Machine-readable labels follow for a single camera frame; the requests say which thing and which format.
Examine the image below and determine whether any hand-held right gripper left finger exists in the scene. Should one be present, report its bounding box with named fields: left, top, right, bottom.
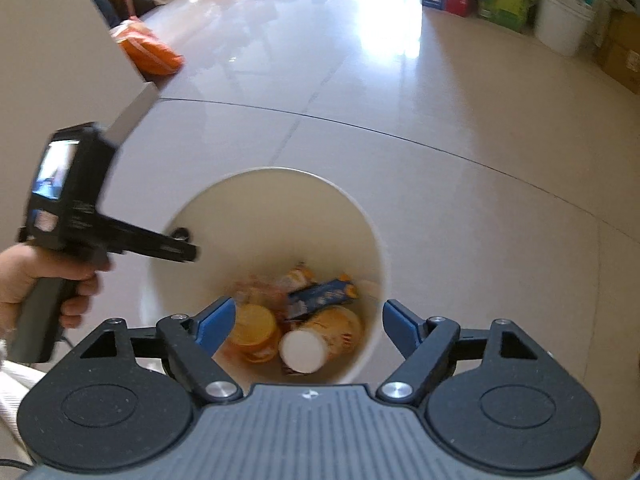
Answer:
left=80, top=296, right=246, bottom=404

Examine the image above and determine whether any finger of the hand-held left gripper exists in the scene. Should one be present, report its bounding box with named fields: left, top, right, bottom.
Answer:
left=106, top=214, right=201, bottom=264

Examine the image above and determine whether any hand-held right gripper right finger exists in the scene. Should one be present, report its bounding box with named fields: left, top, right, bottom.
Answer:
left=377, top=299, right=542, bottom=404

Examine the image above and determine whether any yellow plastic lid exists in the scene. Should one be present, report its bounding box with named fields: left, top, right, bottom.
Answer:
left=225, top=304, right=281, bottom=365

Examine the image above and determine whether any yellow-lidded paper drink cup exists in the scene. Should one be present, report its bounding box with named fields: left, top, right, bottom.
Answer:
left=279, top=305, right=364, bottom=375

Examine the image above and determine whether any blue snack packet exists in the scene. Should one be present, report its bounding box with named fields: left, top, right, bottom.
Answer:
left=287, top=274, right=358, bottom=322

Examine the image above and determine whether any white plastic trash bin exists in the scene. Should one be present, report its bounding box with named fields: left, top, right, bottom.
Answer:
left=139, top=166, right=386, bottom=386

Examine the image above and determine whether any person's left hand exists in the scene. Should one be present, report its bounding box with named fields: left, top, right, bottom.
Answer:
left=0, top=244, right=104, bottom=331

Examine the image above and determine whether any white cabinet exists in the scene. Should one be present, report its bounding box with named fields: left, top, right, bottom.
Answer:
left=0, top=0, right=160, bottom=256

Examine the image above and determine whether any orange plastic bag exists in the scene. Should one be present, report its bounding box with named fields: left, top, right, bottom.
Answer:
left=110, top=19, right=186, bottom=77

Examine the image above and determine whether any person's left leg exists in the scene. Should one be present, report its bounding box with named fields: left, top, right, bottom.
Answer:
left=0, top=355, right=51, bottom=461

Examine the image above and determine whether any white plastic bucket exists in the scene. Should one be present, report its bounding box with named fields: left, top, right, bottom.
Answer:
left=532, top=0, right=597, bottom=57

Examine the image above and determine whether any brown cardboard box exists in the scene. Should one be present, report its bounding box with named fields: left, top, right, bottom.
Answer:
left=595, top=9, right=640, bottom=94

